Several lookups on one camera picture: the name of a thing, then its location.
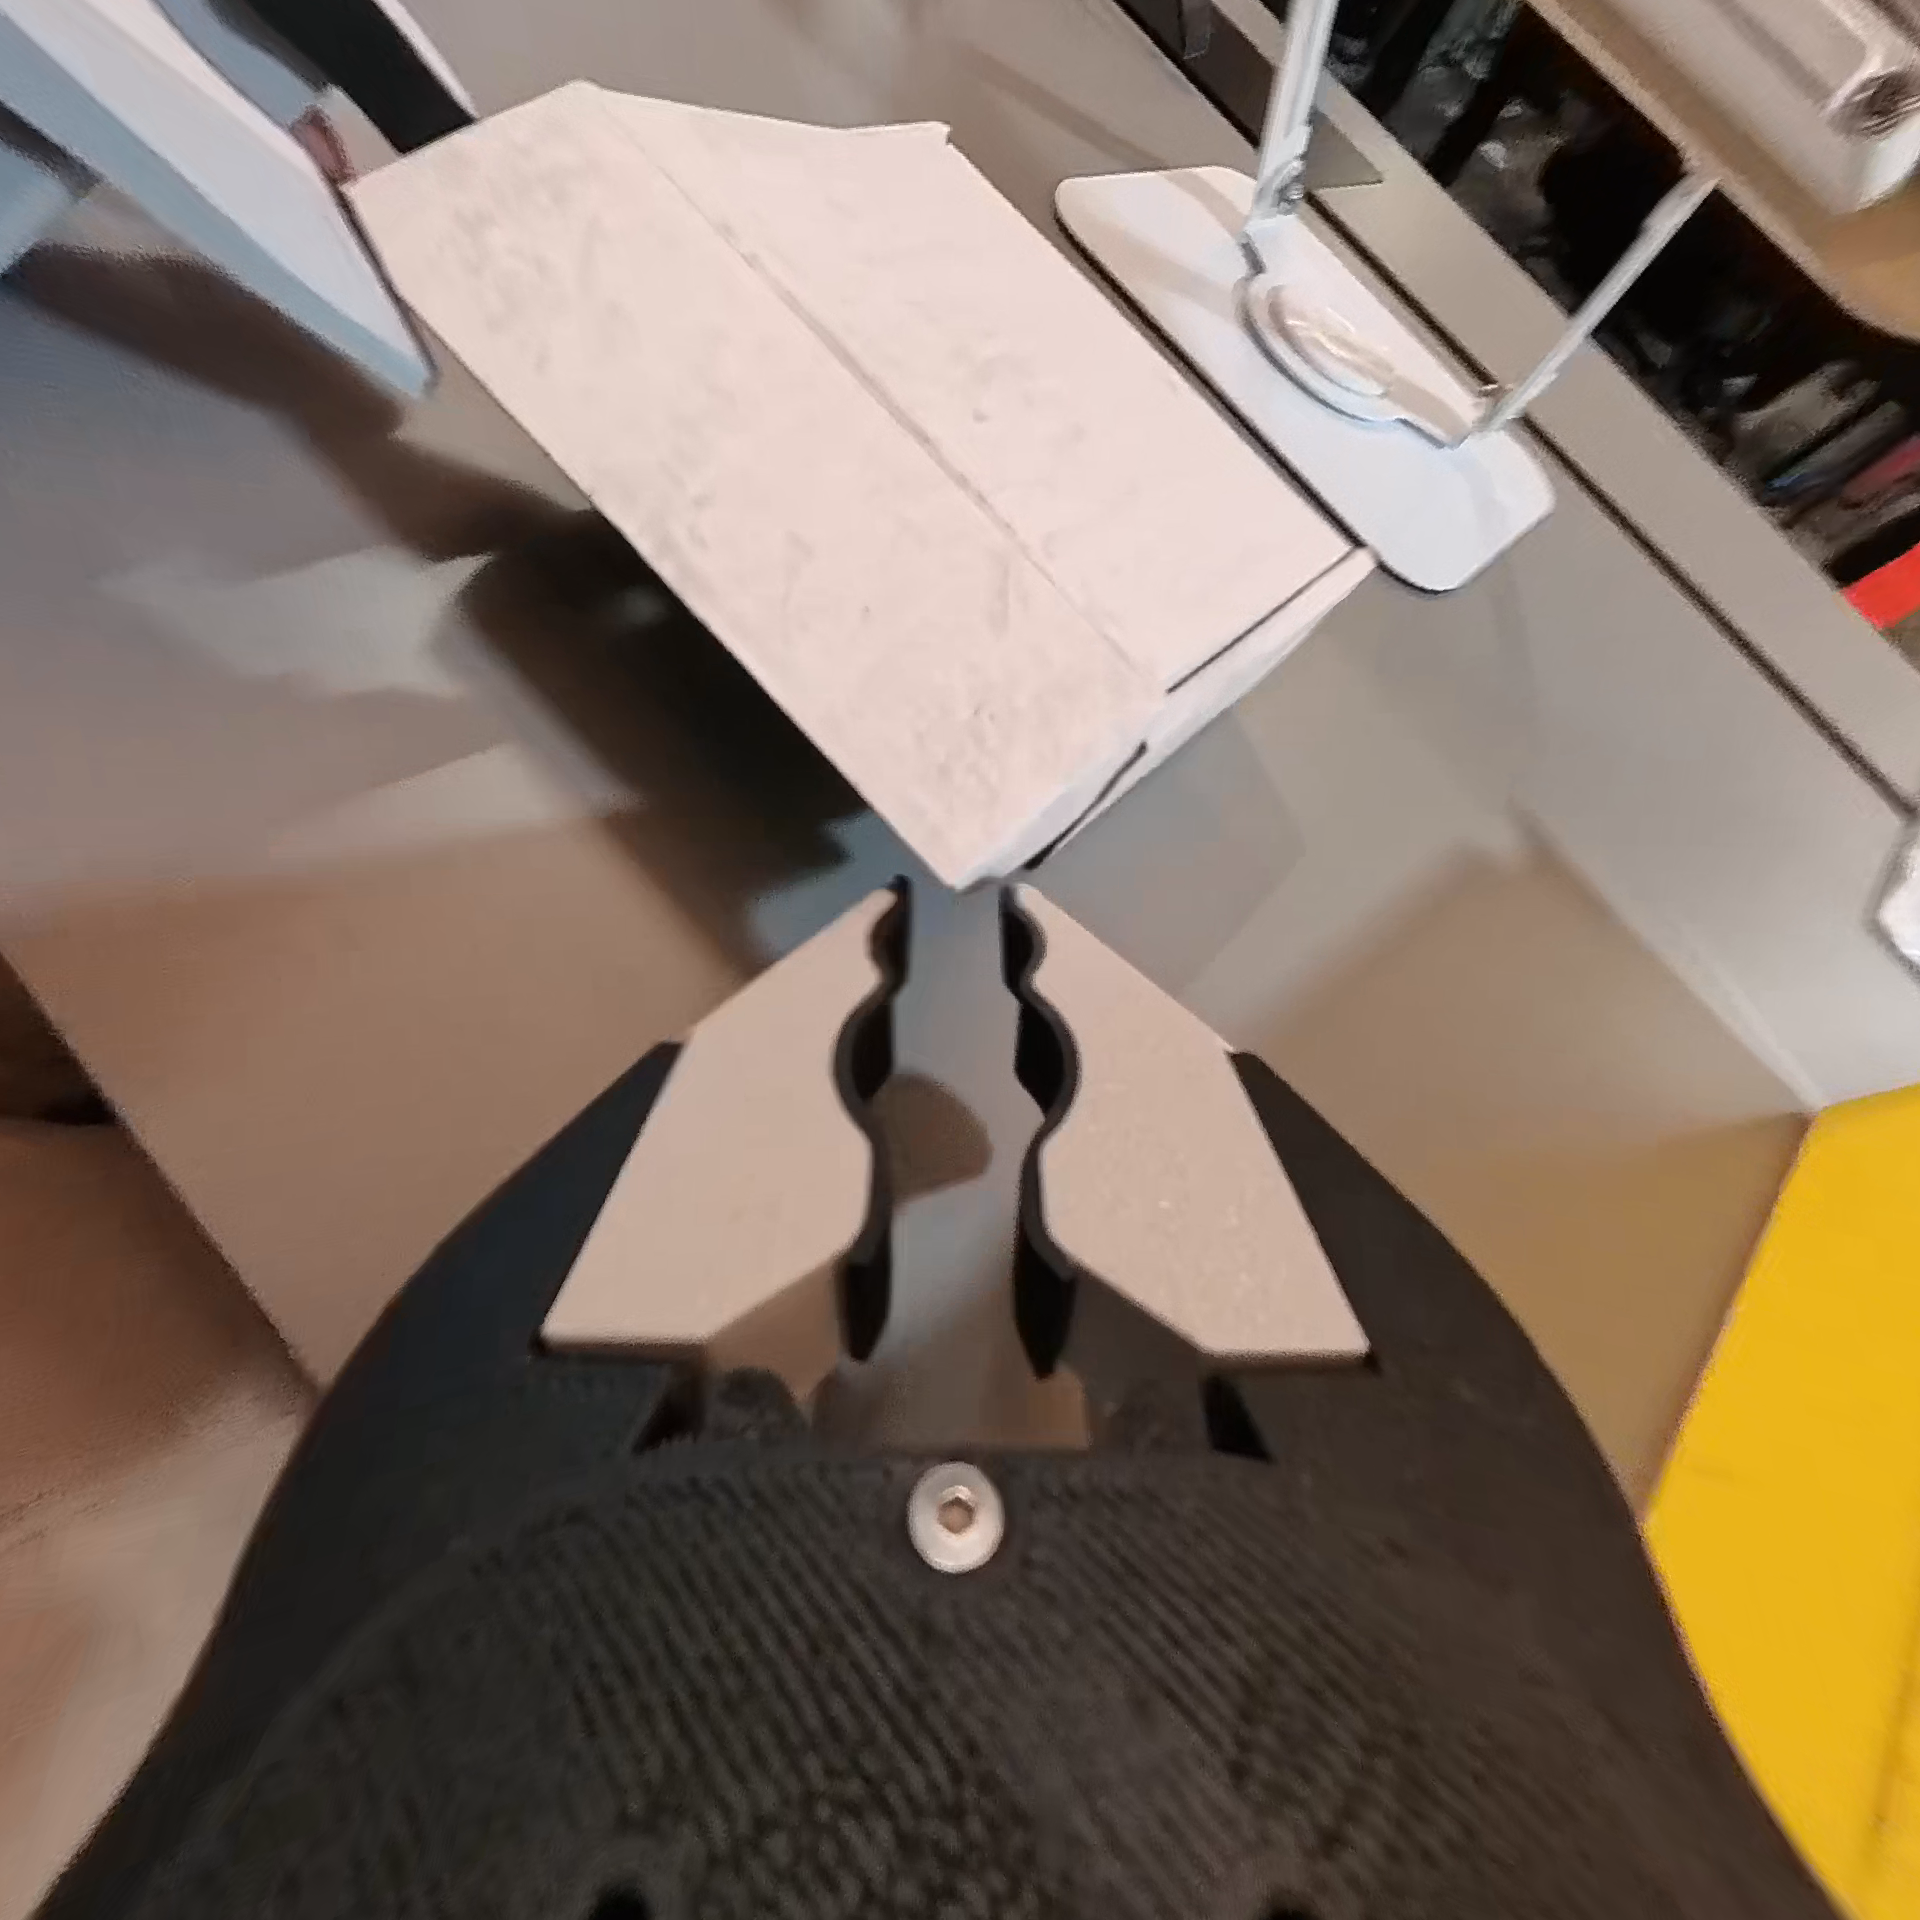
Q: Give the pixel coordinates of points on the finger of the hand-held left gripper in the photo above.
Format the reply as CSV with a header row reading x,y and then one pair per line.
x,y
399,59
165,106

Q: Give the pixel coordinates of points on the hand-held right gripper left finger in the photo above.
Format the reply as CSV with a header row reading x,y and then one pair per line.
x,y
704,1201

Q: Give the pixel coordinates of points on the grey desk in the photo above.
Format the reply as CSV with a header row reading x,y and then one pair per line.
x,y
1575,720

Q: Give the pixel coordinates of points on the white cardboard mailer box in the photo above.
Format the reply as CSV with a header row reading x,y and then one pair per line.
x,y
780,450

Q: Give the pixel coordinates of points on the yellow plastic bin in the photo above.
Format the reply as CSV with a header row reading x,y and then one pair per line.
x,y
1816,1424

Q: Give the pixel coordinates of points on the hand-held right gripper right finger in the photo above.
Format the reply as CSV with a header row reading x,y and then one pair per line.
x,y
1184,1201

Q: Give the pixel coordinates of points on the white stand with wooden board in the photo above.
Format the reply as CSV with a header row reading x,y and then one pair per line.
x,y
1184,285

